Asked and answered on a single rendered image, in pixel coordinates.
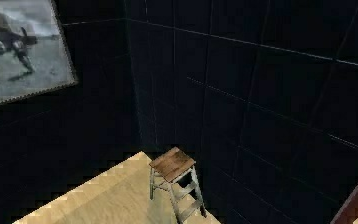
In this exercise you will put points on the wooden top step stool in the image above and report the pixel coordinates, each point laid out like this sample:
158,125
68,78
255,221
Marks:
173,166

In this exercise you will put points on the grey framed wall picture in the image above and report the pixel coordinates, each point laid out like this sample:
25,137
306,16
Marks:
23,60

